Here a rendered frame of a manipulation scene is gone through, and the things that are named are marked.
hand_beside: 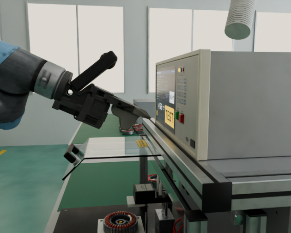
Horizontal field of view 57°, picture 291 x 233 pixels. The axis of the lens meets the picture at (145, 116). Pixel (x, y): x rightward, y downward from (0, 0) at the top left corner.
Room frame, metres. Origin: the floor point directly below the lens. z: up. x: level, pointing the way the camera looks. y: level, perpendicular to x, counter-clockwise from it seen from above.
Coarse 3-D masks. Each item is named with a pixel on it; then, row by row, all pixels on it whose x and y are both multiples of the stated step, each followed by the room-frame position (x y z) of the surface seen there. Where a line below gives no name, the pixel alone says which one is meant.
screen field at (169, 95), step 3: (165, 90) 0.76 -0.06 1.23; (165, 93) 0.76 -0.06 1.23; (168, 93) 0.73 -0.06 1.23; (171, 93) 0.69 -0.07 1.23; (165, 96) 0.76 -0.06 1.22; (168, 96) 0.73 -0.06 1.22; (171, 96) 0.69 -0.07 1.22; (165, 99) 0.76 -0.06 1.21; (168, 99) 0.73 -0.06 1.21; (171, 99) 0.69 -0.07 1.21; (171, 102) 0.69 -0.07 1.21
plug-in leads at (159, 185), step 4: (168, 168) 0.86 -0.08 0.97; (168, 172) 0.83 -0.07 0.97; (172, 176) 0.85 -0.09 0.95; (160, 180) 0.82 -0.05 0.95; (160, 184) 0.81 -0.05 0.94; (160, 188) 0.81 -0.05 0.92; (164, 188) 0.85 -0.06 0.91; (156, 192) 0.84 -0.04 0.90; (160, 192) 0.81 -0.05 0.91; (160, 196) 0.81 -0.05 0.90
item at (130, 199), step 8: (136, 184) 0.85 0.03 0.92; (144, 184) 0.85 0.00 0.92; (136, 192) 0.79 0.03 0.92; (144, 192) 0.80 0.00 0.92; (152, 192) 0.80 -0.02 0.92; (128, 200) 0.82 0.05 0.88; (136, 200) 0.79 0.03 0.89; (144, 200) 0.79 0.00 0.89; (152, 200) 0.80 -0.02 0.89; (160, 200) 0.80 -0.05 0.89; (168, 200) 0.80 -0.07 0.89
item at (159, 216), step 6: (156, 210) 0.86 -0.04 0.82; (168, 210) 0.86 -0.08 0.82; (156, 216) 0.85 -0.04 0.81; (162, 216) 0.82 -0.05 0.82; (168, 216) 0.82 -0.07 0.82; (156, 222) 0.85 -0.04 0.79; (162, 222) 0.80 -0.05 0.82; (168, 222) 0.80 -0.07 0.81; (174, 222) 0.80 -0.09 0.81; (162, 228) 0.80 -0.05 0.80; (168, 228) 0.80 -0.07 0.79
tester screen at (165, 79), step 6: (162, 72) 0.81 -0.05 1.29; (168, 72) 0.73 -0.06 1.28; (174, 72) 0.67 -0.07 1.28; (162, 78) 0.81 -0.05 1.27; (168, 78) 0.73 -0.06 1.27; (174, 78) 0.67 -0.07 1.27; (162, 84) 0.81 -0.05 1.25; (168, 84) 0.73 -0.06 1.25; (174, 84) 0.67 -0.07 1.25; (162, 90) 0.81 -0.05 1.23; (168, 90) 0.73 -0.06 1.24; (174, 90) 0.67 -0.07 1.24; (162, 96) 0.81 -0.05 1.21; (174, 96) 0.66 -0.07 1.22; (162, 102) 0.81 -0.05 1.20; (168, 102) 0.73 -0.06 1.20; (174, 102) 0.66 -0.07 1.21; (162, 108) 0.81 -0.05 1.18; (174, 108) 0.66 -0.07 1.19; (162, 120) 0.81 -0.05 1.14; (168, 126) 0.73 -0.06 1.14
